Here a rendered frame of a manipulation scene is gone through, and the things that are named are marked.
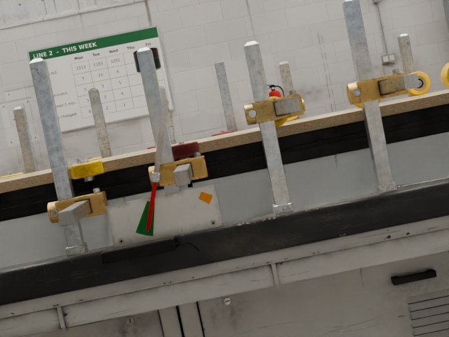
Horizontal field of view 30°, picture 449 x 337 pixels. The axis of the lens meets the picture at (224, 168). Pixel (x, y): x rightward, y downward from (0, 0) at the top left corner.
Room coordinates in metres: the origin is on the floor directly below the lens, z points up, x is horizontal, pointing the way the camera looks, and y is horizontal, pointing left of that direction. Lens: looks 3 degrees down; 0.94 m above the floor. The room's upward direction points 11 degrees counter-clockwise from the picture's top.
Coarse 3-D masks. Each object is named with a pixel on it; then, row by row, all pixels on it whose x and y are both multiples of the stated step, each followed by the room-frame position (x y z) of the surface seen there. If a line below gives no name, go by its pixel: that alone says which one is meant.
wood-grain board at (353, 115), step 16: (416, 96) 2.65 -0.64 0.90; (432, 96) 2.18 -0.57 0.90; (448, 96) 2.18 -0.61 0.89; (336, 112) 2.64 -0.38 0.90; (352, 112) 2.18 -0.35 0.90; (384, 112) 2.18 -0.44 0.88; (400, 112) 2.18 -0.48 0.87; (256, 128) 2.64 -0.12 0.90; (288, 128) 2.18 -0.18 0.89; (304, 128) 2.18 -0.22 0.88; (320, 128) 2.18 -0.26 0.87; (208, 144) 2.18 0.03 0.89; (224, 144) 2.18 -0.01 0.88; (240, 144) 2.18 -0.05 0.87; (112, 160) 2.17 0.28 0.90; (128, 160) 2.17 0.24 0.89; (144, 160) 2.17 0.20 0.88; (16, 176) 2.75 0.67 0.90; (32, 176) 2.17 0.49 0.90; (48, 176) 2.17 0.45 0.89; (0, 192) 2.17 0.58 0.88
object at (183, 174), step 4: (184, 164) 1.93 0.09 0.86; (188, 164) 1.89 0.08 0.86; (176, 168) 1.80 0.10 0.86; (180, 168) 1.76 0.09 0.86; (184, 168) 1.72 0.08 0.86; (188, 168) 1.76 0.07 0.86; (176, 172) 1.68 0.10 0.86; (180, 172) 1.68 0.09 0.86; (184, 172) 1.68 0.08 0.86; (188, 172) 1.72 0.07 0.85; (176, 176) 1.68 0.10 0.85; (180, 176) 1.68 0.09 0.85; (184, 176) 1.68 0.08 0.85; (188, 176) 1.68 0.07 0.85; (176, 180) 1.68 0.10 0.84; (180, 180) 1.68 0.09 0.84; (184, 180) 1.68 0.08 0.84; (188, 180) 1.68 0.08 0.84; (176, 184) 1.68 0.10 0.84; (180, 184) 1.68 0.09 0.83; (184, 184) 1.68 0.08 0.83
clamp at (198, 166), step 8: (184, 160) 1.96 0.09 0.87; (192, 160) 1.96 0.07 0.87; (200, 160) 1.96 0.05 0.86; (152, 168) 1.97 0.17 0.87; (160, 168) 1.96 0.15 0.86; (168, 168) 1.96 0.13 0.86; (192, 168) 1.96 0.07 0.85; (200, 168) 1.96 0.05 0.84; (168, 176) 1.96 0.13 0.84; (192, 176) 1.96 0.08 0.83; (200, 176) 1.96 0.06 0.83; (160, 184) 1.96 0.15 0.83; (168, 184) 1.96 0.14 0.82
